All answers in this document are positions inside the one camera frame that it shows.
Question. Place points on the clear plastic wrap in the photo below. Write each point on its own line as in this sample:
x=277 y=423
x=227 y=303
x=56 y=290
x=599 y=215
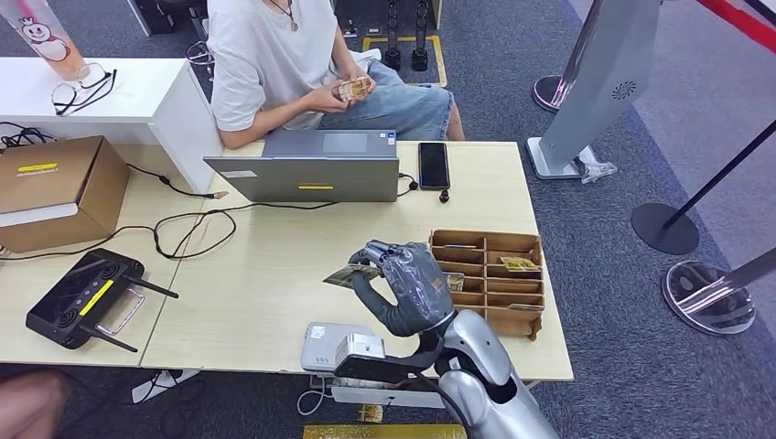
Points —
x=597 y=171

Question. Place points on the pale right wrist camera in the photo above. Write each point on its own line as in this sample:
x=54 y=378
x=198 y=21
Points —
x=361 y=346

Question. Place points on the silver kiosk stand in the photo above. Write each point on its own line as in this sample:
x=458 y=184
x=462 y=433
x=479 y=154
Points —
x=600 y=91

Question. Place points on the black stanchion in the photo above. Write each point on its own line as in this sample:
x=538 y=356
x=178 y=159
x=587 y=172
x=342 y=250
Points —
x=664 y=229

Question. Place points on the person's right hand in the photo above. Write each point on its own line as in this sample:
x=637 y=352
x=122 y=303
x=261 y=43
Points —
x=324 y=98

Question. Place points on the small black earbud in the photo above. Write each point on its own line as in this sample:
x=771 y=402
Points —
x=444 y=195

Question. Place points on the black humanoid robot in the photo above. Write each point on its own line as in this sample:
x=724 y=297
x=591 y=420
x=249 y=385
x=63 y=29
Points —
x=419 y=57

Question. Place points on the long white power strip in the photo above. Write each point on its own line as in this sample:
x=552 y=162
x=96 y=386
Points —
x=388 y=398

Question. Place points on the person's left hand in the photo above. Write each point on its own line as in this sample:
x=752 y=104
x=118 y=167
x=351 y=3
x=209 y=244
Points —
x=371 y=86

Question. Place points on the person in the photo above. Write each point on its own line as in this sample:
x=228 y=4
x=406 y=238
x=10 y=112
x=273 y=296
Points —
x=267 y=54

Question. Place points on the person's left forearm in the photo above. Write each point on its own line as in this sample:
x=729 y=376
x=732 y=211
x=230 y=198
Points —
x=348 y=60

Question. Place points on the light wooden desk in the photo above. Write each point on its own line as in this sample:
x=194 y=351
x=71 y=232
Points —
x=291 y=273

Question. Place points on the red barrier belt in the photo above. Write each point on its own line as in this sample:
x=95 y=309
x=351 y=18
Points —
x=739 y=23

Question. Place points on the chrome stanchion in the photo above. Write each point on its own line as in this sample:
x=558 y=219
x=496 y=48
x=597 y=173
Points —
x=706 y=300

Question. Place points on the wooden card organizer box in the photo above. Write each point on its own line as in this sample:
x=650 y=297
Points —
x=503 y=321

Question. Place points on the black smartphone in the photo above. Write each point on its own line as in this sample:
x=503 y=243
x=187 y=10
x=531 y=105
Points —
x=434 y=165

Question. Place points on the chrome stanchion base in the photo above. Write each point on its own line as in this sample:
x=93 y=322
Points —
x=545 y=94

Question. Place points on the brown cardboard box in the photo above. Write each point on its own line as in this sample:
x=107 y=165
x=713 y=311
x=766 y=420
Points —
x=54 y=182

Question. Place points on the stack of hotel cards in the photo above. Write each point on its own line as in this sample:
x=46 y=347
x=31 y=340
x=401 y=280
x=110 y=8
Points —
x=354 y=89

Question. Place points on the grey laptop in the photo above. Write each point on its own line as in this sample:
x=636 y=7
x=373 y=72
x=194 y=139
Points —
x=315 y=179

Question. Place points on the snowman print drink cup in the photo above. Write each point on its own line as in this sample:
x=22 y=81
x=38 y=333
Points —
x=45 y=42

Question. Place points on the blurred skin-coloured object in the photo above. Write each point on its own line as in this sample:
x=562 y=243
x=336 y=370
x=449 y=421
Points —
x=27 y=406

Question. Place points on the black controller with antennas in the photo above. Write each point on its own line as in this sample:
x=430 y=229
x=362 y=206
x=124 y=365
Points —
x=79 y=297

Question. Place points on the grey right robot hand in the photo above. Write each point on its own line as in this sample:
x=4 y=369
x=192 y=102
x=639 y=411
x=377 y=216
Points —
x=412 y=285

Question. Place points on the person's right forearm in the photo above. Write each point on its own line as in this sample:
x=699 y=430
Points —
x=260 y=130

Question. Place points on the white cabinet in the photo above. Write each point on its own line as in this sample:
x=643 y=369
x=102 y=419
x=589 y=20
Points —
x=139 y=97

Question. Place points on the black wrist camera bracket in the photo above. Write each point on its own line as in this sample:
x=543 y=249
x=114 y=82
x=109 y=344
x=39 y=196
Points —
x=388 y=369

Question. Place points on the gold floor plate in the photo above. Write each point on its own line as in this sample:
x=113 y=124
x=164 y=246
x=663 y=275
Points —
x=364 y=432

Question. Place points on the small card on floor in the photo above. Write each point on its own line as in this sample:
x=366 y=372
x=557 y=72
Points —
x=371 y=414

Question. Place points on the grey card reader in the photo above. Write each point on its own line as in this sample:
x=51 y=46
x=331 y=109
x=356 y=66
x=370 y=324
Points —
x=318 y=348

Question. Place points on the black-rimmed eyeglasses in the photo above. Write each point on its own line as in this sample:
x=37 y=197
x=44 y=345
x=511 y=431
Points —
x=103 y=82

